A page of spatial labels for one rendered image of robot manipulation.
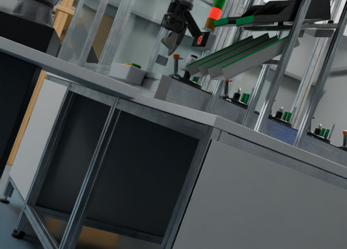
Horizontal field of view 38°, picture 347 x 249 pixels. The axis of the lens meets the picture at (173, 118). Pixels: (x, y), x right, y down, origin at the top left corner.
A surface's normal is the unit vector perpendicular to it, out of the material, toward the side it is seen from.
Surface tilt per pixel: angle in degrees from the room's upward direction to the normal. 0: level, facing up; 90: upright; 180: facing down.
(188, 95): 90
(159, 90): 90
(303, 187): 90
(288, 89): 90
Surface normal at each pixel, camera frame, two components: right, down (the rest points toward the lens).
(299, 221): 0.43, 0.15
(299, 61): 0.14, 0.04
